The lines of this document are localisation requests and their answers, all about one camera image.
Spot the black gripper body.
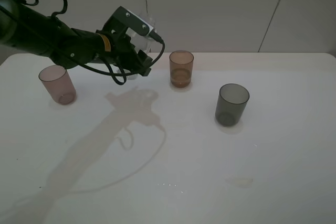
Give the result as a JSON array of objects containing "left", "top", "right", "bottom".
[{"left": 96, "top": 30, "right": 136, "bottom": 68}]

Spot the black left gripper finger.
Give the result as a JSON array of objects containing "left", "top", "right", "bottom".
[{"left": 129, "top": 52, "right": 153, "bottom": 77}]

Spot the clear plastic water bottle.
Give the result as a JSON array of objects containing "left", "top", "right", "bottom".
[{"left": 127, "top": 12, "right": 156, "bottom": 54}]

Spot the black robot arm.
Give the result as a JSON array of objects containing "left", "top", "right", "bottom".
[{"left": 1, "top": 0, "right": 153, "bottom": 76}]

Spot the orange translucent plastic cup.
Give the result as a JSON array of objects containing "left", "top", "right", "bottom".
[{"left": 169, "top": 50, "right": 194, "bottom": 88}]

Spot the pink translucent plastic cup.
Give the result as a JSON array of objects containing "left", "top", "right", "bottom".
[{"left": 38, "top": 65, "right": 77, "bottom": 105}]

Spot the grey translucent plastic cup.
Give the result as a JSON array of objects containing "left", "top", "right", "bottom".
[{"left": 215, "top": 83, "right": 250, "bottom": 127}]

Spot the black camera cable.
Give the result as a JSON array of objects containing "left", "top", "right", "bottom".
[{"left": 10, "top": 0, "right": 166, "bottom": 86}]

